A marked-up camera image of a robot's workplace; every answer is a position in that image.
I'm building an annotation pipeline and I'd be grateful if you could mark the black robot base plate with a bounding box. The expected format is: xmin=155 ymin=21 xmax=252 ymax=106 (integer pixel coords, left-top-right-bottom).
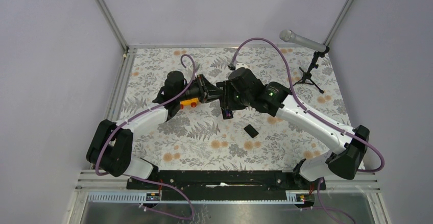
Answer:
xmin=127 ymin=170 xmax=326 ymax=198

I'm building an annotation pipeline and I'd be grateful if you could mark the white slotted cable duct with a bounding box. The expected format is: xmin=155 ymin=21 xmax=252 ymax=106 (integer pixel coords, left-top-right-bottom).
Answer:
xmin=88 ymin=189 xmax=304 ymax=205

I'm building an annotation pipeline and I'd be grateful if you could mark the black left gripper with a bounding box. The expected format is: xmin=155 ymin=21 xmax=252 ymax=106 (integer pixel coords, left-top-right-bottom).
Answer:
xmin=177 ymin=74 xmax=223 ymax=104

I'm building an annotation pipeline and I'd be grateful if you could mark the grey microphone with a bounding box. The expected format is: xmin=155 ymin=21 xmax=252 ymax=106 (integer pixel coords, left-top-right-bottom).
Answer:
xmin=279 ymin=30 xmax=329 ymax=53

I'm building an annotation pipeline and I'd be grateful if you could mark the yellow red toy car block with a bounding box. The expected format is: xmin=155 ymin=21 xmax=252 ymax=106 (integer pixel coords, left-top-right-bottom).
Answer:
xmin=180 ymin=98 xmax=199 ymax=110

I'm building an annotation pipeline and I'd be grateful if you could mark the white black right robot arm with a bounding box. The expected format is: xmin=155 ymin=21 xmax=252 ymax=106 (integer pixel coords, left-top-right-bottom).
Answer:
xmin=217 ymin=67 xmax=369 ymax=189

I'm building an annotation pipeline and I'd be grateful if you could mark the floral patterned table mat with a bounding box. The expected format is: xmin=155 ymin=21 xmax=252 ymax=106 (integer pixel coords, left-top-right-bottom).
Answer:
xmin=119 ymin=46 xmax=351 ymax=170

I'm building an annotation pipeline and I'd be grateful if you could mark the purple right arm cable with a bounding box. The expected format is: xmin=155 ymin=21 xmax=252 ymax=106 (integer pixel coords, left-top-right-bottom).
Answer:
xmin=231 ymin=37 xmax=386 ymax=173

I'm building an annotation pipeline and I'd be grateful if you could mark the black remote battery cover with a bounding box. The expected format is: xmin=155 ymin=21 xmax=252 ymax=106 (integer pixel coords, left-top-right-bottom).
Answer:
xmin=244 ymin=125 xmax=259 ymax=138

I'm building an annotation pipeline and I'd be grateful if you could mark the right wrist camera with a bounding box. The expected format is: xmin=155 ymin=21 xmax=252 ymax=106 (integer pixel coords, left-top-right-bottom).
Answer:
xmin=228 ymin=62 xmax=250 ymax=71

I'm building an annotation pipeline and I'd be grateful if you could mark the black remote control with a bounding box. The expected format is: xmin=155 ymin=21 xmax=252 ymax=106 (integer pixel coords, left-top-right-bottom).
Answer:
xmin=216 ymin=81 xmax=232 ymax=119

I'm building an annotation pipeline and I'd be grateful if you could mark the black microphone tripod stand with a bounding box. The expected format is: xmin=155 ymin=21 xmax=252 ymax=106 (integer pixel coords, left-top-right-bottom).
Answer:
xmin=293 ymin=46 xmax=330 ymax=94

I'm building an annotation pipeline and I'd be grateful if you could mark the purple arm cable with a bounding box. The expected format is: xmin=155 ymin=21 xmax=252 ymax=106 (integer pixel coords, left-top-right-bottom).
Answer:
xmin=231 ymin=37 xmax=386 ymax=173
xmin=94 ymin=54 xmax=200 ymax=177

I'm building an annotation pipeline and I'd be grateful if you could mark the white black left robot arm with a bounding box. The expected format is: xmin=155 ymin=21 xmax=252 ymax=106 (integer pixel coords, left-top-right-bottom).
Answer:
xmin=86 ymin=71 xmax=223 ymax=189

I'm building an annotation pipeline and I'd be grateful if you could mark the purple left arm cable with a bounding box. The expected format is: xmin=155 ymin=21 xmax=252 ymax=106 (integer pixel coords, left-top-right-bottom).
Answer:
xmin=94 ymin=54 xmax=200 ymax=177

